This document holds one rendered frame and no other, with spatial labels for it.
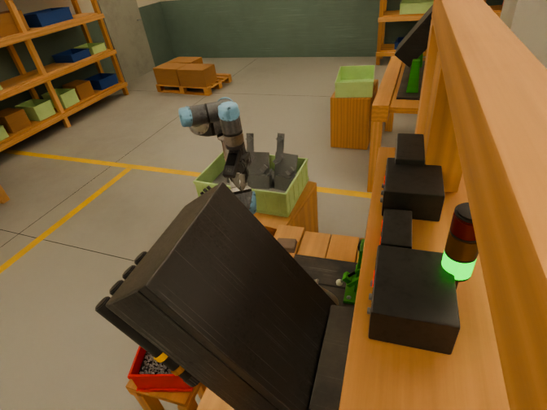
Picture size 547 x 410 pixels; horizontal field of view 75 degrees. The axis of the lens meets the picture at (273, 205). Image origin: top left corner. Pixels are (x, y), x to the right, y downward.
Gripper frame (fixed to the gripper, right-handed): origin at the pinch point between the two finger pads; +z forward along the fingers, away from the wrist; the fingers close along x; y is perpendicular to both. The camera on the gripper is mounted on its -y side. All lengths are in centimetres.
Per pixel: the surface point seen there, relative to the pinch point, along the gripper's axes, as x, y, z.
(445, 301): -68, -69, -32
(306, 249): -23.0, 12.1, 41.3
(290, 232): -12.6, 20.6, 39.3
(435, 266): -66, -62, -32
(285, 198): -3, 45, 36
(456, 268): -69, -63, -34
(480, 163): -66, -76, -61
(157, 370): 17, -60, 42
